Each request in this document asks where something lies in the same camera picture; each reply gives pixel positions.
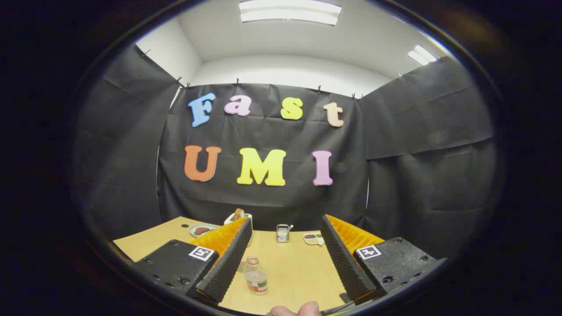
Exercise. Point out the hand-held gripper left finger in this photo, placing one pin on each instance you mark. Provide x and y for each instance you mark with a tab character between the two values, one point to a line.
224	270

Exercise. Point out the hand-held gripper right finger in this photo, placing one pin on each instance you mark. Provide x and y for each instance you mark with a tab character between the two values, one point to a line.
344	267

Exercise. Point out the clear plastic juice bottle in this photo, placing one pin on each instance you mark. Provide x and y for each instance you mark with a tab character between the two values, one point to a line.
256	278

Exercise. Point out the white divided snack tray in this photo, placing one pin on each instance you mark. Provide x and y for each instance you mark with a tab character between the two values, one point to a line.
312	238

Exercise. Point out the round plate with brown food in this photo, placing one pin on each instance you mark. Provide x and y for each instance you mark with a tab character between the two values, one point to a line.
201	230

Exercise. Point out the wooden table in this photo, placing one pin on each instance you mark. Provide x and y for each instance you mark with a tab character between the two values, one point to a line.
294	272

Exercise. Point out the white toy toaster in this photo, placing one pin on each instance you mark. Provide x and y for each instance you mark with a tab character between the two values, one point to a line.
232	218

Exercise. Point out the small ceiling light panel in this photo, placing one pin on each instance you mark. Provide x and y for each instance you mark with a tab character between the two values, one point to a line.
421	55

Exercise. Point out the large ceiling light panel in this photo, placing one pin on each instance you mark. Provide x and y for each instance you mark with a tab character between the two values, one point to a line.
290	11

